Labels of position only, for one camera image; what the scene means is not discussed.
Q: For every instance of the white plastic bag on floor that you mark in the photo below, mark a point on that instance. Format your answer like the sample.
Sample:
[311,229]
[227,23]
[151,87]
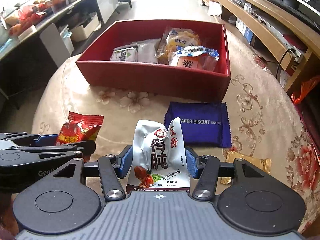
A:
[214,8]

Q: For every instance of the red plastic bag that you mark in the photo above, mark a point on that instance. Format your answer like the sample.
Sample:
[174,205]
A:
[28,16]

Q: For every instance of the red Trolli candy bag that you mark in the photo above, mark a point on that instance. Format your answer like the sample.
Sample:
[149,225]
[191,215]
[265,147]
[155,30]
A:
[78,128]

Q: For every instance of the orange plastic bag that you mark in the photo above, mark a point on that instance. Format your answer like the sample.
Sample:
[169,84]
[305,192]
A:
[305,88]

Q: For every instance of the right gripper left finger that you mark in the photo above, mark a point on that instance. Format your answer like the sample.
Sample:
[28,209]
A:
[112,168]

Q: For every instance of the round bun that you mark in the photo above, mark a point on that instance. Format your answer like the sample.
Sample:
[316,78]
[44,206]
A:
[201,62]

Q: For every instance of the yellow waffle snack bag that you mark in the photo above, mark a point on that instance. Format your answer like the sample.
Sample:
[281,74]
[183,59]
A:
[175,39]

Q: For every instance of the dark long side table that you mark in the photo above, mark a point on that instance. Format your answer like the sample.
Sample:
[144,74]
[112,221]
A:
[32,62]

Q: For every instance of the white storage box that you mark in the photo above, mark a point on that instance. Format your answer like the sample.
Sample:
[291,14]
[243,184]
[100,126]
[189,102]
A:
[83,30]

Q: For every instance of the Kaprons wafer packet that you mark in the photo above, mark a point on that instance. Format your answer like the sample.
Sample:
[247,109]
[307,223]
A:
[128,54]

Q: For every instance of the white duck gizzard packet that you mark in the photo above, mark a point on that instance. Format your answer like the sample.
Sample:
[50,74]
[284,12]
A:
[159,159]

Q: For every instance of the wooden TV cabinet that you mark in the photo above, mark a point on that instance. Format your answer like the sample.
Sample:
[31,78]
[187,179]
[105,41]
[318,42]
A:
[308,67]

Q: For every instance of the blue wafer biscuit packet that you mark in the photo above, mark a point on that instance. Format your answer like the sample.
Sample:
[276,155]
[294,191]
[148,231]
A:
[201,123]

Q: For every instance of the blue white snack bar wrapper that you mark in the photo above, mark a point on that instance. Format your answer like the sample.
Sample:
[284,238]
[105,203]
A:
[195,51]

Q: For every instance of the silver foil snack packet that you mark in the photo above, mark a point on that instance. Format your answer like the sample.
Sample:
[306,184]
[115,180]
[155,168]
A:
[147,50]

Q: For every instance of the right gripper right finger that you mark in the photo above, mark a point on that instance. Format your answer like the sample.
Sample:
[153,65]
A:
[206,170]

